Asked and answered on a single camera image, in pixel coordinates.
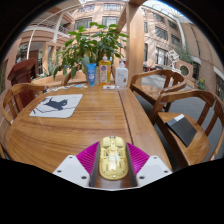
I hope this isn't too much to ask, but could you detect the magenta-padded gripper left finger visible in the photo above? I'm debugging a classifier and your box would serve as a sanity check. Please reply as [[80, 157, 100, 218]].
[[52, 141, 101, 188]]

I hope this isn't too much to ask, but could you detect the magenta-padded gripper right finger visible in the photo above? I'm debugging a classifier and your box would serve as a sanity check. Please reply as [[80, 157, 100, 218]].
[[125, 142, 173, 188]]

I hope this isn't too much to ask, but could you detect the yellow computer mouse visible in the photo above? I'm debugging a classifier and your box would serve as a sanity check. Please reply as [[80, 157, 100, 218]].
[[98, 135, 129, 181]]

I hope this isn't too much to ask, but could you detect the white mouse pad, dark cat print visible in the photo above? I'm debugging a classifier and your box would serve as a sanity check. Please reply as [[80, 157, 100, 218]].
[[29, 93, 84, 119]]

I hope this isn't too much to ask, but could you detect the wooden armchair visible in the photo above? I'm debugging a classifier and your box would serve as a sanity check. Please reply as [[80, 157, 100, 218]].
[[0, 82, 46, 158], [148, 88, 224, 169], [129, 69, 188, 113], [62, 70, 88, 87]]

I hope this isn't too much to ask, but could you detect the black notebook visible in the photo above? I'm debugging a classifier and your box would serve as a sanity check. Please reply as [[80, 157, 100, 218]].
[[165, 113, 198, 148]]

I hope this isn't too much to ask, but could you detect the clear white pump bottle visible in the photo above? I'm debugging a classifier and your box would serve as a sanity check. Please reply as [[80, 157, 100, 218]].
[[114, 58, 129, 89]]

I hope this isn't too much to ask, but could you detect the yellow liquid soap bottle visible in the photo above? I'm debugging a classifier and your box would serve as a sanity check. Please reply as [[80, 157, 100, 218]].
[[98, 53, 112, 87]]

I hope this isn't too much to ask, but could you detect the white outdoor sculpture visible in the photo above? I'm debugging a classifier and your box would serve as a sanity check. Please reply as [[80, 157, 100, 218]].
[[167, 49, 181, 71]]

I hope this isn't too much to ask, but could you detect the green potted plant, white pot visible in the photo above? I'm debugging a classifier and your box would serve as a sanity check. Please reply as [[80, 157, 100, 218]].
[[53, 21, 130, 80]]

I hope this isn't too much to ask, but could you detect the dark red wooden pedestal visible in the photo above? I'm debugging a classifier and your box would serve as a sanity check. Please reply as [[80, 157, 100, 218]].
[[7, 57, 39, 111]]

